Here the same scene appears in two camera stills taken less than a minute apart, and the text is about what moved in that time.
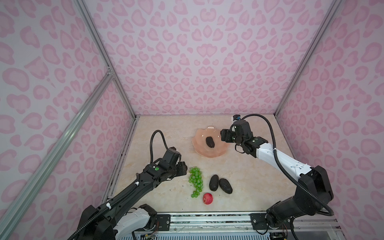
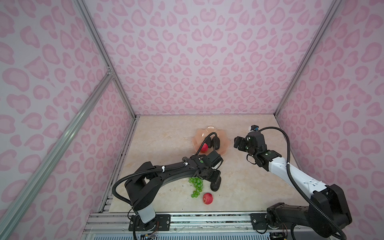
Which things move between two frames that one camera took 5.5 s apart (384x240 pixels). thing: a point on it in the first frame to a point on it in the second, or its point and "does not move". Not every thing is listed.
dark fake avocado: (210, 142) to (216, 142)
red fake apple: (207, 198) does not move
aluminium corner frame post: (104, 54) does not move
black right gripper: (228, 132) to (243, 141)
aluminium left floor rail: (111, 187) does not move
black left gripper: (183, 168) to (218, 173)
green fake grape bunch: (196, 178) does not move
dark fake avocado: (213, 184) does not move
